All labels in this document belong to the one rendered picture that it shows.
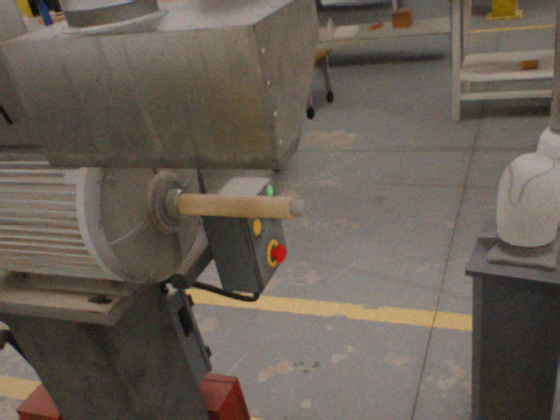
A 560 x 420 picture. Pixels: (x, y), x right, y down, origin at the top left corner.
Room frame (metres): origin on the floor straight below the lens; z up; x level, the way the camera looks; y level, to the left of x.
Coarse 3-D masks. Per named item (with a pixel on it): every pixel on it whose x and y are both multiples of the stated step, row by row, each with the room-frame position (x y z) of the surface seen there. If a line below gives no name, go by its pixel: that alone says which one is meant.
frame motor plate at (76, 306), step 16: (0, 272) 0.88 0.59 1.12; (0, 288) 0.82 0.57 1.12; (16, 288) 0.81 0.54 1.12; (32, 288) 0.80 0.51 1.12; (144, 288) 0.78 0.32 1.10; (0, 304) 0.78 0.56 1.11; (16, 304) 0.77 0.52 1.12; (32, 304) 0.76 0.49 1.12; (48, 304) 0.75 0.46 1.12; (64, 304) 0.74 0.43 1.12; (80, 304) 0.73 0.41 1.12; (96, 304) 0.72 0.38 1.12; (112, 304) 0.72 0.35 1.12; (128, 304) 0.74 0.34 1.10; (80, 320) 0.72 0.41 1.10; (96, 320) 0.71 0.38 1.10; (112, 320) 0.70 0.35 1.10
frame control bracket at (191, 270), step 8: (200, 240) 1.02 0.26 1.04; (192, 248) 0.99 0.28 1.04; (200, 248) 0.98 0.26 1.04; (208, 248) 0.99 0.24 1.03; (192, 256) 0.96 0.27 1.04; (200, 256) 0.96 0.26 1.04; (208, 256) 0.98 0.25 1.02; (184, 264) 0.93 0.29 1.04; (192, 264) 0.93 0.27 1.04; (200, 264) 0.95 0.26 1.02; (208, 264) 0.97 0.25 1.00; (176, 272) 0.90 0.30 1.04; (184, 272) 0.90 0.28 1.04; (192, 272) 0.92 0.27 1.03; (200, 272) 0.94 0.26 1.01; (176, 280) 0.90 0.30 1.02; (184, 280) 0.90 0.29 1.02; (192, 280) 0.91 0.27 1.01; (176, 288) 0.91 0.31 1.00; (184, 288) 0.90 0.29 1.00
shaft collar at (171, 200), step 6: (168, 192) 0.77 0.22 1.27; (174, 192) 0.76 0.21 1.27; (180, 192) 0.77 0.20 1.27; (186, 192) 0.78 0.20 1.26; (168, 198) 0.76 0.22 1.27; (174, 198) 0.75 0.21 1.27; (168, 204) 0.75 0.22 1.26; (174, 204) 0.75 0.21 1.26; (168, 210) 0.75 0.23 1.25; (174, 210) 0.75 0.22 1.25; (174, 216) 0.75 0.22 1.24; (180, 216) 0.75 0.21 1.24; (186, 216) 0.76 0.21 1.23
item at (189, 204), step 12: (180, 204) 0.75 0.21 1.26; (192, 204) 0.74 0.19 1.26; (204, 204) 0.74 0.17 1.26; (216, 204) 0.73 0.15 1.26; (228, 204) 0.72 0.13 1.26; (240, 204) 0.71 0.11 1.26; (252, 204) 0.71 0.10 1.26; (264, 204) 0.70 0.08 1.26; (276, 204) 0.69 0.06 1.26; (288, 204) 0.69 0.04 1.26; (228, 216) 0.73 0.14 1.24; (240, 216) 0.72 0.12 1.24; (252, 216) 0.71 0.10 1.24; (264, 216) 0.70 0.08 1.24; (276, 216) 0.69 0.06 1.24; (288, 216) 0.68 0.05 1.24
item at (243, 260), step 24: (240, 192) 1.05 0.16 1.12; (264, 192) 1.05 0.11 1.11; (216, 216) 0.97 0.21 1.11; (216, 240) 0.98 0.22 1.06; (240, 240) 0.96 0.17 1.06; (264, 240) 1.00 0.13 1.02; (216, 264) 0.98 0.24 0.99; (240, 264) 0.96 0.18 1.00; (264, 264) 0.98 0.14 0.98; (168, 288) 1.00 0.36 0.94; (216, 288) 1.00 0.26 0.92; (240, 288) 0.97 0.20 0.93
